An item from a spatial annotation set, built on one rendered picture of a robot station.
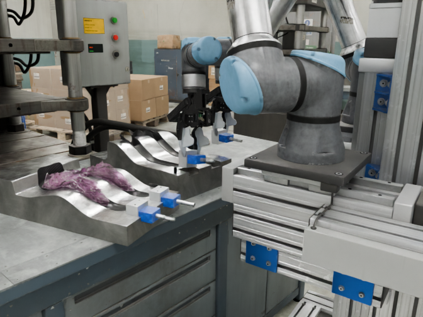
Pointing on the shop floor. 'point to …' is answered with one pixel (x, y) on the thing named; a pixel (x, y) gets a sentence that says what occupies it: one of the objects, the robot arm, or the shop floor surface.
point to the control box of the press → (100, 54)
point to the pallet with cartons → (148, 99)
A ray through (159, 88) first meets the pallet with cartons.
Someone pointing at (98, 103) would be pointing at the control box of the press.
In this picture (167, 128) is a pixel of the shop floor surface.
